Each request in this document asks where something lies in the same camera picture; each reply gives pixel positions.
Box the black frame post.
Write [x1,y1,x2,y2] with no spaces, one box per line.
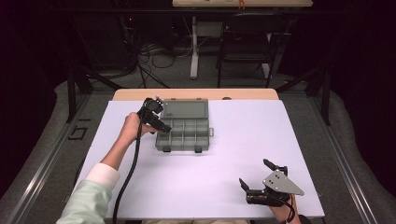
[65,67,78,124]
[321,68,332,127]

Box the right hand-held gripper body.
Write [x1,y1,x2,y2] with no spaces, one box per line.
[245,165,305,207]

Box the person's right hand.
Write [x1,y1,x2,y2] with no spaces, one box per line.
[268,195,297,222]

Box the grey plastic compartment box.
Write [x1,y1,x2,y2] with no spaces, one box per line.
[154,98,216,154]

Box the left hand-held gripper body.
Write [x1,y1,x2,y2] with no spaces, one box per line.
[137,95,166,124]

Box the black folding chair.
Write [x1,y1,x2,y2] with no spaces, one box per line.
[216,12,291,89]

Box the white board sheet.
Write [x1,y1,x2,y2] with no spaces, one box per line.
[73,99,325,220]

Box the wooden table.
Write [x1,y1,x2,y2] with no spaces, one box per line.
[111,88,280,102]

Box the white desk with wooden top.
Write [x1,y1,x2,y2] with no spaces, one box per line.
[171,0,314,80]

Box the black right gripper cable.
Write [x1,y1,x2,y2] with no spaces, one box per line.
[274,194,297,224]

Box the bundle of floor cables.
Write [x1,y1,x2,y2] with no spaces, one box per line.
[124,18,195,90]

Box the black horizontal frame bar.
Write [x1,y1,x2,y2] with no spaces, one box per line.
[46,8,347,15]

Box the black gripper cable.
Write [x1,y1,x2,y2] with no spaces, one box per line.
[111,119,144,224]
[274,194,297,224]

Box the aluminium floor rail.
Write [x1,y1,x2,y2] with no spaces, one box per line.
[7,94,92,224]
[306,92,379,224]

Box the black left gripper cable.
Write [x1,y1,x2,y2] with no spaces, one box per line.
[111,119,144,224]

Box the person's left hand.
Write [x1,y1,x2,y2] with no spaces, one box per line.
[119,111,157,144]

